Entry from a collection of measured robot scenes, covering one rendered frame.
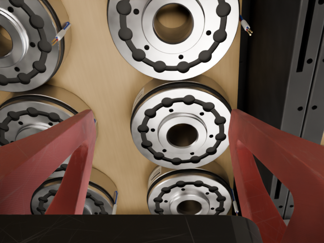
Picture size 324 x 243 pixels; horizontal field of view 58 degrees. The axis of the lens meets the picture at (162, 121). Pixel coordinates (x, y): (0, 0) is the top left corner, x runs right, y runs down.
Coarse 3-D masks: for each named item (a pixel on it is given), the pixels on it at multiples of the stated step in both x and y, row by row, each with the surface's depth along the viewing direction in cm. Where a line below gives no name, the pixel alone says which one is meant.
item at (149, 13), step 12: (156, 0) 21; (168, 0) 21; (180, 0) 21; (192, 0) 21; (144, 12) 22; (156, 12) 22; (192, 12) 21; (144, 24) 22; (192, 24) 22; (204, 24) 22; (156, 36) 23; (192, 36) 23; (156, 48) 23; (168, 48) 23; (180, 48) 23
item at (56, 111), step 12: (0, 108) 27; (12, 108) 27; (24, 108) 27; (36, 108) 27; (48, 108) 27; (60, 108) 27; (0, 120) 28; (12, 120) 28; (24, 120) 28; (36, 120) 28; (48, 120) 28; (60, 120) 28; (0, 132) 29; (12, 132) 29; (0, 144) 30; (60, 168) 32
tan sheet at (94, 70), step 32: (64, 0) 25; (96, 0) 25; (0, 32) 26; (96, 32) 26; (64, 64) 28; (96, 64) 28; (128, 64) 28; (224, 64) 28; (0, 96) 30; (96, 96) 30; (128, 96) 30; (128, 128) 33; (96, 160) 35; (128, 160) 35; (224, 160) 35; (128, 192) 39
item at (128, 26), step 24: (120, 0) 22; (144, 0) 22; (216, 0) 21; (120, 24) 23; (216, 24) 22; (120, 48) 24; (144, 48) 24; (192, 48) 24; (216, 48) 24; (144, 72) 25; (168, 72) 25; (192, 72) 25
